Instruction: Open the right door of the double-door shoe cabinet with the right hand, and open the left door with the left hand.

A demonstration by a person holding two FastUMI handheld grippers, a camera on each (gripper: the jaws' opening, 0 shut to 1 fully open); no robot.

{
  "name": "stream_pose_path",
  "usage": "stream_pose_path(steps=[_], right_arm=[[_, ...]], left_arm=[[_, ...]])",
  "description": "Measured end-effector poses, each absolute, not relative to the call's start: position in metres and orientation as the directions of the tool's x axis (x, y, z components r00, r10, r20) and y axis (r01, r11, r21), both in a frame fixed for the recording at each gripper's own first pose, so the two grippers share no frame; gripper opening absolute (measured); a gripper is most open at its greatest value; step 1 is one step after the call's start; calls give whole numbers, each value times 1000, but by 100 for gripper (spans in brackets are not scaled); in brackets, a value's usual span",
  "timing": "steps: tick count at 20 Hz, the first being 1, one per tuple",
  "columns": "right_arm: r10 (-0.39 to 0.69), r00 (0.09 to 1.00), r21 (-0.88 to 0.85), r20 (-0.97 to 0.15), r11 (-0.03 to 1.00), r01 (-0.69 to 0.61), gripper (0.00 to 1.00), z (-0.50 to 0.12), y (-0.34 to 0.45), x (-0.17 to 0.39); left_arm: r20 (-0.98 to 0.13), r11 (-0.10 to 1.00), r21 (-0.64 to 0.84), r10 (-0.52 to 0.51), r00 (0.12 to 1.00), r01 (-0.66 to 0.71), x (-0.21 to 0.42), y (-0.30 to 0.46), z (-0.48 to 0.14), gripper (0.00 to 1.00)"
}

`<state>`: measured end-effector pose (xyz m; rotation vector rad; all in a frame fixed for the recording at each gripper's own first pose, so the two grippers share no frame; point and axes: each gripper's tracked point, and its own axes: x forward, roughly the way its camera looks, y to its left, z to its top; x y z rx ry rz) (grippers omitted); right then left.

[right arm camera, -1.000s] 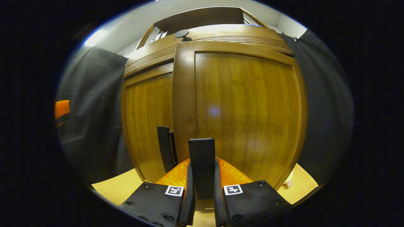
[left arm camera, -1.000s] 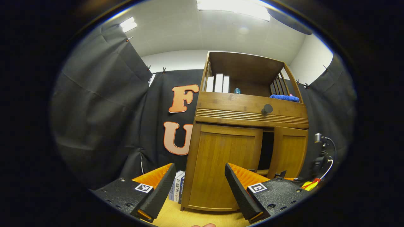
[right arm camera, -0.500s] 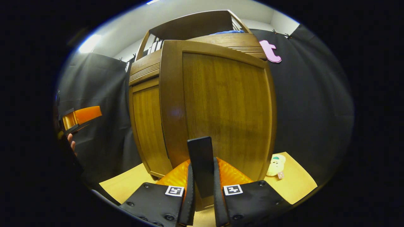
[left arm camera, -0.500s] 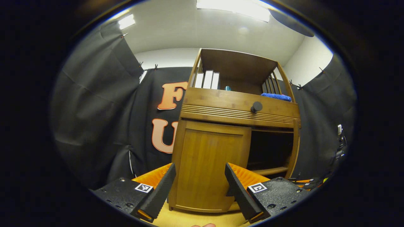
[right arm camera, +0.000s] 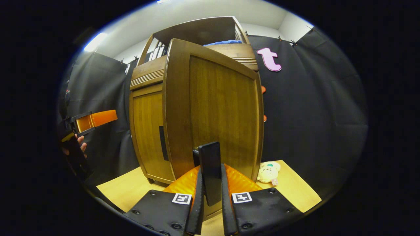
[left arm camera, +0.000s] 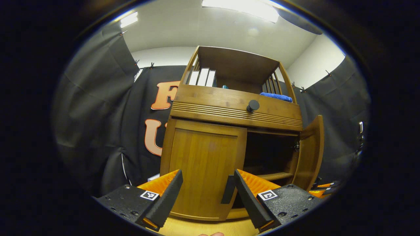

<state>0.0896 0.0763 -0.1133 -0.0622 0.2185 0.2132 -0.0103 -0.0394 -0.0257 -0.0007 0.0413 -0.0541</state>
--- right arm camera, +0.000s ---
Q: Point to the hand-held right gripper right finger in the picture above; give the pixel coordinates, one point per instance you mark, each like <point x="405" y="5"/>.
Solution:
<point x="227" y="213"/>

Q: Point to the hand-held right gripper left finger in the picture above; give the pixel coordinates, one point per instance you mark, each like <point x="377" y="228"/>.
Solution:
<point x="197" y="209"/>

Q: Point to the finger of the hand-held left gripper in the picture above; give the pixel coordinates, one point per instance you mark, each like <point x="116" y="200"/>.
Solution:
<point x="98" y="118"/>

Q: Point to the wooden cabinet door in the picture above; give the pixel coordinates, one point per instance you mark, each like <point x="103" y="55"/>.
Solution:
<point x="147" y="131"/>
<point x="223" y="105"/>

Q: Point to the wooden double-door shoe cabinet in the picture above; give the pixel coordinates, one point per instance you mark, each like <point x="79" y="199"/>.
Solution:
<point x="200" y="31"/>

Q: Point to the cream plush toy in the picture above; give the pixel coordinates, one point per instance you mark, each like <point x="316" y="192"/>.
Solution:
<point x="267" y="173"/>

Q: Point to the blue folded cloth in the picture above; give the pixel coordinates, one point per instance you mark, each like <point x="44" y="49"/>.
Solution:
<point x="223" y="42"/>

